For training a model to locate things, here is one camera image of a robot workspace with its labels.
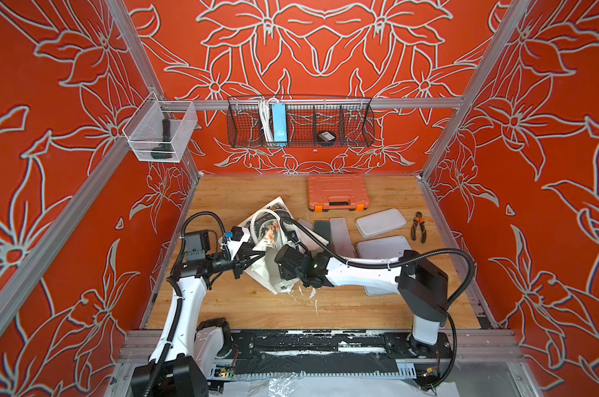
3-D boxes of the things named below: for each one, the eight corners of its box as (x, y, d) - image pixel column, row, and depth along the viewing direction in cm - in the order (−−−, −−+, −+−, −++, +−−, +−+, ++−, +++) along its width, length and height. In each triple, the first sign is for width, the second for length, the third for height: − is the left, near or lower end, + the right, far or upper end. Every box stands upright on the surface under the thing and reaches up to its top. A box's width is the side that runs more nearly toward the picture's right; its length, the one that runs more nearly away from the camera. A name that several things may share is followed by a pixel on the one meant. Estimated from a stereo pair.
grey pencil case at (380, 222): (362, 238, 98) (364, 235, 96) (353, 221, 104) (354, 217, 102) (406, 227, 102) (408, 223, 100) (394, 210, 107) (396, 207, 105)
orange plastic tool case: (308, 211, 106) (308, 205, 103) (306, 180, 118) (307, 174, 115) (369, 211, 106) (371, 205, 103) (361, 180, 118) (363, 174, 115)
